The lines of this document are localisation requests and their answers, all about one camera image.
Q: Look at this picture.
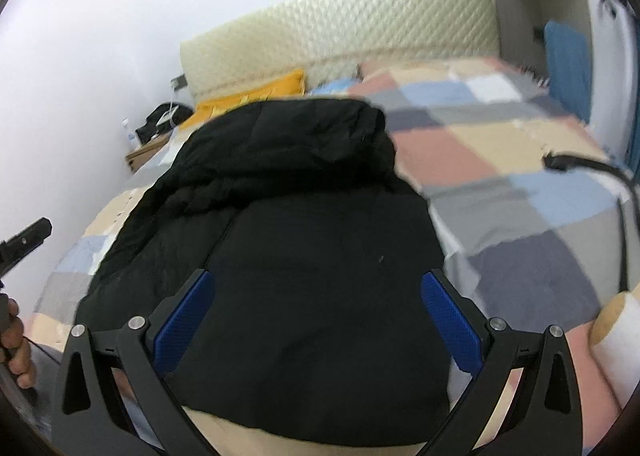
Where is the black puffer jacket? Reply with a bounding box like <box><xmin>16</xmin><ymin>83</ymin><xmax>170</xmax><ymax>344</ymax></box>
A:
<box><xmin>76</xmin><ymin>98</ymin><xmax>450</xmax><ymax>447</ymax></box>

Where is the left hand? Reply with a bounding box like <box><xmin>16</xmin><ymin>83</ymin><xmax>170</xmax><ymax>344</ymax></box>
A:
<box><xmin>1</xmin><ymin>298</ymin><xmax>36</xmax><ymax>390</ymax></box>

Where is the patchwork checkered bed quilt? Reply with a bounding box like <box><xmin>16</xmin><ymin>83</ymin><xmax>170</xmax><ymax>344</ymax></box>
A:
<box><xmin>24</xmin><ymin>54</ymin><xmax>632</xmax><ymax>456</ymax></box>

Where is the wooden nightstand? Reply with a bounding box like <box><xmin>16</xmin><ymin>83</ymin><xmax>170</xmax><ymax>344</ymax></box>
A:
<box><xmin>125</xmin><ymin>134</ymin><xmax>169</xmax><ymax>173</ymax></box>

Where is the black bag on nightstand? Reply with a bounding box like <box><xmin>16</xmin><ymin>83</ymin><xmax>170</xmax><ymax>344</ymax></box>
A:
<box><xmin>136</xmin><ymin>101</ymin><xmax>194</xmax><ymax>145</ymax></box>

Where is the blue hanging cloth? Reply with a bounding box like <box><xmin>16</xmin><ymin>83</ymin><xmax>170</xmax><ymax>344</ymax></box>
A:
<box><xmin>544</xmin><ymin>20</ymin><xmax>592</xmax><ymax>123</ymax></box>

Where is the light blue pillow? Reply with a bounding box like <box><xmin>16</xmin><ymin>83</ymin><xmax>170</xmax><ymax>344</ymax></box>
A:
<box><xmin>306</xmin><ymin>78</ymin><xmax>360</xmax><ymax>96</ymax></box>

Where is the yellow pillow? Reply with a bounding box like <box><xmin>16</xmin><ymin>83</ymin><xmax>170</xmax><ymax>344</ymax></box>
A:
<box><xmin>179</xmin><ymin>69</ymin><xmax>306</xmax><ymax>131</ymax></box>

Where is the cream quilted headboard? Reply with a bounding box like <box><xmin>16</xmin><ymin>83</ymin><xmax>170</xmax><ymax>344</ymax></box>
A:
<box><xmin>180</xmin><ymin>0</ymin><xmax>499</xmax><ymax>102</ymax></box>

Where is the black cable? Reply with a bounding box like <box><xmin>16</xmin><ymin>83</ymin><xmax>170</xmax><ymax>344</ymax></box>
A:
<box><xmin>541</xmin><ymin>152</ymin><xmax>639</xmax><ymax>297</ymax></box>

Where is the wall socket panel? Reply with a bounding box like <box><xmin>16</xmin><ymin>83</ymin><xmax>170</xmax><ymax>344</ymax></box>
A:
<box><xmin>170</xmin><ymin>74</ymin><xmax>188</xmax><ymax>92</ymax></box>

